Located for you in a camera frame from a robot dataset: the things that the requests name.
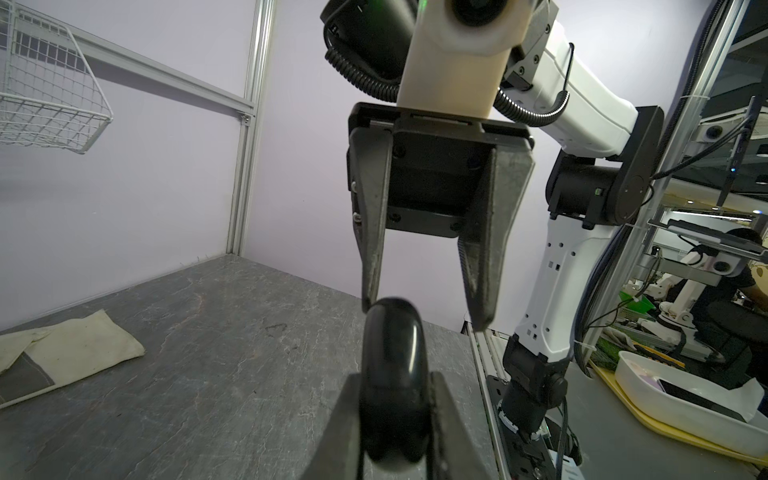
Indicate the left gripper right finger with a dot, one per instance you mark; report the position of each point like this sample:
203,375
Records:
451,453

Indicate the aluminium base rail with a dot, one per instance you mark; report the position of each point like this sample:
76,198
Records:
552,451

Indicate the beige gardening glove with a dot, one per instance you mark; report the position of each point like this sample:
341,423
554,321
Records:
39,360

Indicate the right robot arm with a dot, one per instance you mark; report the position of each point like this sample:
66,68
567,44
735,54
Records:
595,188

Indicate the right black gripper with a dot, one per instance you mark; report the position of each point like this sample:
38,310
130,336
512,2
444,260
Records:
438,175

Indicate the white plastic tray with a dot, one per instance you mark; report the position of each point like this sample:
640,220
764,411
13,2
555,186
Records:
692,409

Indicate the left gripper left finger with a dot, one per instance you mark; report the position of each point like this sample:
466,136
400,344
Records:
339,453

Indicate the black earbud charging case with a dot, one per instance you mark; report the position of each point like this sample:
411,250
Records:
394,405

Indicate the long white wire basket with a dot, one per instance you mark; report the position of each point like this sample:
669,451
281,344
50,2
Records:
50,97

